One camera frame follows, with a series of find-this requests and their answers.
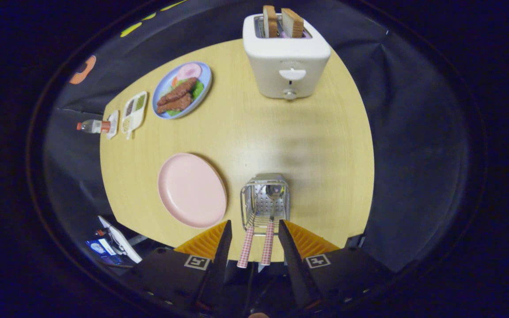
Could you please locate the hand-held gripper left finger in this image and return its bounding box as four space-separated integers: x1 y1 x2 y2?
129 220 233 315

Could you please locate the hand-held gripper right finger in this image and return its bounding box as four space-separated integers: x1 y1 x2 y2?
278 220 392 312

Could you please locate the spoon with checked handle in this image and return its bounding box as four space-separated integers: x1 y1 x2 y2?
261 183 285 266

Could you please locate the fork with checked handle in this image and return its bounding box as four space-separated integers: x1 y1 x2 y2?
237 194 257 269

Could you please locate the pink plate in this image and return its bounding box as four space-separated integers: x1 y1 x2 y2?
157 153 228 229

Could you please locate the white flat device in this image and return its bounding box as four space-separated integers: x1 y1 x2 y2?
98 216 143 264

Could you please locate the blue printed card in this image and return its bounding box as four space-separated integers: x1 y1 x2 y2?
86 238 118 265

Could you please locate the brown meat strip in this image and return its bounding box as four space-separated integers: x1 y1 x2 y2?
157 93 193 114
157 77 198 106

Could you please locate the white divided condiment tray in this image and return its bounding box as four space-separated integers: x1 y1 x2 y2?
121 91 148 140

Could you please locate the small white square dish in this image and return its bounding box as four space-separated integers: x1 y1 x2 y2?
106 110 120 140

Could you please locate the black backdrop cloth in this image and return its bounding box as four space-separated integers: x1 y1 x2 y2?
45 0 469 274

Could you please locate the blue plate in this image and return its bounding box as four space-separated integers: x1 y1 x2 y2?
152 61 213 120

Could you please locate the red-capped sauce bottle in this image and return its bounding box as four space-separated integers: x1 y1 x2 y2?
76 119 112 134

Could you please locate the pink ham slice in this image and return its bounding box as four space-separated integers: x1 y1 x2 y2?
176 63 203 81

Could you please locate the white toaster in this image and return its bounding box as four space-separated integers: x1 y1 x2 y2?
242 13 332 100

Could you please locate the toast slice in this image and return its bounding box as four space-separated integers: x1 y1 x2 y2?
262 5 278 38
281 8 304 38

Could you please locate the metal wire basket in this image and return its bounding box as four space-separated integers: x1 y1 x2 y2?
240 173 291 236

